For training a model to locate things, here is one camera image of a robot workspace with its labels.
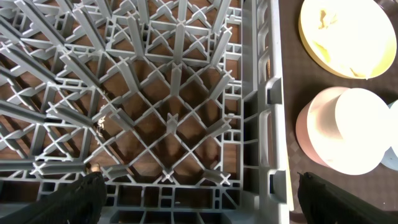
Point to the grey plastic dishwasher rack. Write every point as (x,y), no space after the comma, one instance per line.
(180,104)

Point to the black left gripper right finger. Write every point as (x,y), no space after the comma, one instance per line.
(323,202)

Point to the light blue bowl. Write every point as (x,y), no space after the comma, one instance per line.
(390,157)

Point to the yellow round plate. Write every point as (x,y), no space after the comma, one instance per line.
(349,38)

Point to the dark brown serving tray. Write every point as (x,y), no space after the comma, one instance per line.
(303,79)

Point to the pink white bowl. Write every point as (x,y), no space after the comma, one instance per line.
(345,129)

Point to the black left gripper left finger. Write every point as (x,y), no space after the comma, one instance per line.
(79,202)

